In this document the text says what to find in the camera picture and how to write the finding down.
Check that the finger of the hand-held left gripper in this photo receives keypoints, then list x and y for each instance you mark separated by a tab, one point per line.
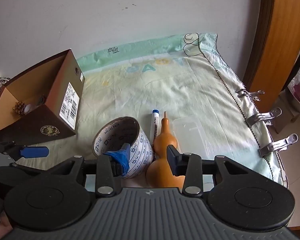
35	152

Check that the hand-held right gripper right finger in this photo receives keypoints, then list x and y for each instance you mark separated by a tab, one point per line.
173	160

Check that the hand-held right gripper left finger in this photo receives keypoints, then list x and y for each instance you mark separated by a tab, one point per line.
120	160

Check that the orange gourd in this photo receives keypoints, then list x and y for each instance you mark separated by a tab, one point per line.
165	140

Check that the printed white tape roll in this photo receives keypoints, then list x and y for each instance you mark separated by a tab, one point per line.
140	150

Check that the clear plastic container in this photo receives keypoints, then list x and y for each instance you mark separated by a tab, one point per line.
190	135

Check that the brown cardboard shoe box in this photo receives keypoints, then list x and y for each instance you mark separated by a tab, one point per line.
52	122

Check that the small white blue-capped bottle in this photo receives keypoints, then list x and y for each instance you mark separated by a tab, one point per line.
153	125

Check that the small round white tin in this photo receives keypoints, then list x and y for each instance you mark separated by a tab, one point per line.
27	108

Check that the pine cone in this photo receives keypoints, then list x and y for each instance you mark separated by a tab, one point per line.
19	108

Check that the pale green printed blanket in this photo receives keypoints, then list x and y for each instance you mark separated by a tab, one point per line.
165	87

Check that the metal spring clip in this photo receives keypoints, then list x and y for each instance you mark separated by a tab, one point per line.
247	94
277	145
261	117

